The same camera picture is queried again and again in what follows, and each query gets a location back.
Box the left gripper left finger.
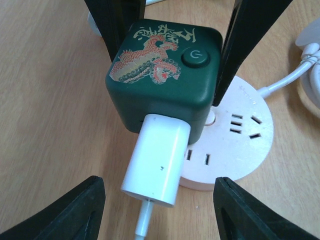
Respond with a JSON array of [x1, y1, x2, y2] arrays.
[[0, 175, 106, 240]]

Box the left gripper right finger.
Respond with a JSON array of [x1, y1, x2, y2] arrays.
[[213, 177, 317, 240]]

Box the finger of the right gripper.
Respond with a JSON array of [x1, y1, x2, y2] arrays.
[[212, 0, 292, 107], [84, 0, 146, 61]]

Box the green cube socket adapter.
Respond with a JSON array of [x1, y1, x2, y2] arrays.
[[105, 19, 223, 144]]

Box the round pink power strip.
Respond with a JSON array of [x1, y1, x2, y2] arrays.
[[180, 76, 274, 191]]

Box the white usb charger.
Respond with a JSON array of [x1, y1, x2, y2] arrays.
[[121, 114, 191, 208]]

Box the pink power strip cable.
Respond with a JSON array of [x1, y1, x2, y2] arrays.
[[87, 0, 320, 111]]

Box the pink usb cable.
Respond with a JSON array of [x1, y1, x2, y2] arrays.
[[133, 199, 154, 240]]

